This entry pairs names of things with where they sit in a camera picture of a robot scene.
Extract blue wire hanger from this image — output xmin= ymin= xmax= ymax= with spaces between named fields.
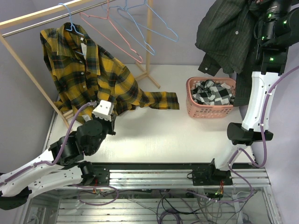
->
xmin=117 ymin=0 xmax=179 ymax=48

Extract pink plastic basket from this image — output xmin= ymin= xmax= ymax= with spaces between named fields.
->
xmin=186 ymin=77 xmax=236 ymax=119

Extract yellow plaid shirt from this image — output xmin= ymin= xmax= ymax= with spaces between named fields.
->
xmin=40 ymin=23 xmax=179 ymax=115

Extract loose cables under table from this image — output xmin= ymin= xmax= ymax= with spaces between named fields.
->
xmin=77 ymin=178 xmax=257 ymax=224

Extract metal hanging rod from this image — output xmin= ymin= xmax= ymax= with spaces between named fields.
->
xmin=0 ymin=0 xmax=113 ymax=38

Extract blue hanger checkered shirt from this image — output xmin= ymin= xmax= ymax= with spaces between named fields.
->
xmin=104 ymin=0 xmax=156 ymax=56

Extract wooden clothes rack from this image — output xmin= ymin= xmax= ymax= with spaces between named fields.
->
xmin=0 ymin=0 xmax=162 ymax=130

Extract pink hanger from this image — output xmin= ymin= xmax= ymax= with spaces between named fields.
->
xmin=78 ymin=0 xmax=143 ymax=64

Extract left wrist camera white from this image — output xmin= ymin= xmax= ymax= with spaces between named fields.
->
xmin=92 ymin=100 xmax=114 ymax=122

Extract aluminium rail base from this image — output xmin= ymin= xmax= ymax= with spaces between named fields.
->
xmin=25 ymin=161 xmax=271 ymax=189

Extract blue hanger yellow shirt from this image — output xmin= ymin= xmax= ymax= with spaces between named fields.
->
xmin=57 ymin=3 xmax=87 ymax=56

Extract black white checkered shirt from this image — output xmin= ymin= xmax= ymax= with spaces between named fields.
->
xmin=190 ymin=79 xmax=235 ymax=106

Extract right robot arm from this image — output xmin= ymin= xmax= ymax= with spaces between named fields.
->
xmin=206 ymin=0 xmax=299 ymax=185

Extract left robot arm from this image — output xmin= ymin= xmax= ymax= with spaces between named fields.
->
xmin=0 ymin=115 xmax=116 ymax=210

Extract dark green striped shirt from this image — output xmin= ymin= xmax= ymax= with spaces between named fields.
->
xmin=195 ymin=0 xmax=261 ymax=107

